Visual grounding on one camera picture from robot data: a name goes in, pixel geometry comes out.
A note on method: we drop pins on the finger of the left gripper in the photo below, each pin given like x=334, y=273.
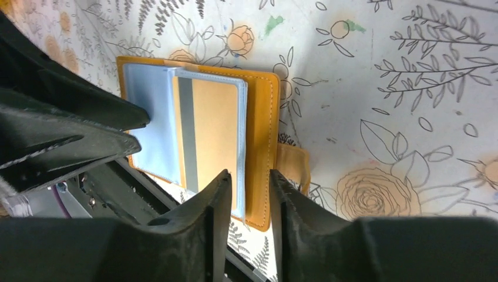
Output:
x=42, y=145
x=27, y=69

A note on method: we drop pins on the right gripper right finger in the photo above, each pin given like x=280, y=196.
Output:
x=312, y=244

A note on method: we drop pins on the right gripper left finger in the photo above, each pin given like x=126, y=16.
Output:
x=188, y=243

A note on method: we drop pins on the orange card holder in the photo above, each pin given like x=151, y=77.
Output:
x=147, y=83

